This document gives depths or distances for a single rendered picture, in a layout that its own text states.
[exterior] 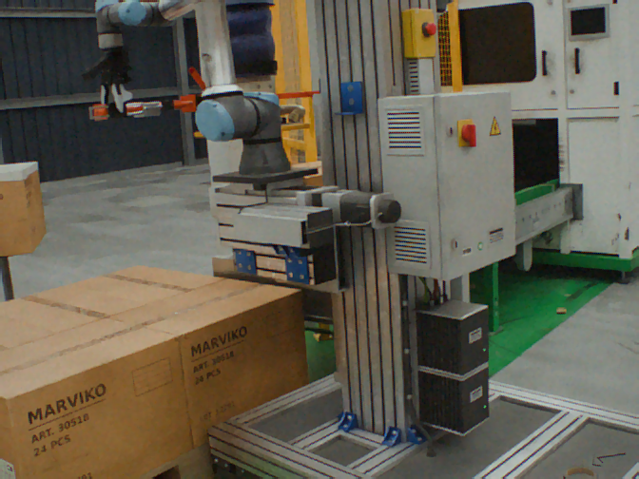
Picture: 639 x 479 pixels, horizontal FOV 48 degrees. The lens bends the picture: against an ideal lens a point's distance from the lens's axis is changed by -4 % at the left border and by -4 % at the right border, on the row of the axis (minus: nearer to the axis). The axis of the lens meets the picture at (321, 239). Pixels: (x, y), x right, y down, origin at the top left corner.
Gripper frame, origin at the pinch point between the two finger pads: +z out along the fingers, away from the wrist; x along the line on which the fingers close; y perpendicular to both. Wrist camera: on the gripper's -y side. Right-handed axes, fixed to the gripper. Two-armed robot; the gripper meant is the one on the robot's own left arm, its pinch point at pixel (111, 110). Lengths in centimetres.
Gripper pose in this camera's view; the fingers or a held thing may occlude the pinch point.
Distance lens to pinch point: 248.7
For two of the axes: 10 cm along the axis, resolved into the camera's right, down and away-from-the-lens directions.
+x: -7.1, -0.9, 7.0
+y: 7.0, -1.9, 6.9
